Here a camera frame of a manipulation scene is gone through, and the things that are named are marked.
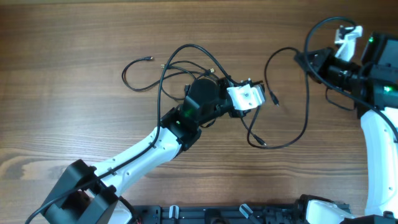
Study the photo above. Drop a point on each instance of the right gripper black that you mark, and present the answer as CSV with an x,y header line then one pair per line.
x,y
322,57

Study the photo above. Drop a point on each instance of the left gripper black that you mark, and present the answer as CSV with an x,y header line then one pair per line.
x,y
226,82

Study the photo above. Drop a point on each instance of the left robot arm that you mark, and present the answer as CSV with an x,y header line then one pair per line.
x,y
93,194

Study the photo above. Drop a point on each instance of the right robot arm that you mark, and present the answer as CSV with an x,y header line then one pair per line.
x,y
372,86

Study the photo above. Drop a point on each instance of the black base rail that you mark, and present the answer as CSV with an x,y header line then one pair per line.
x,y
245,213

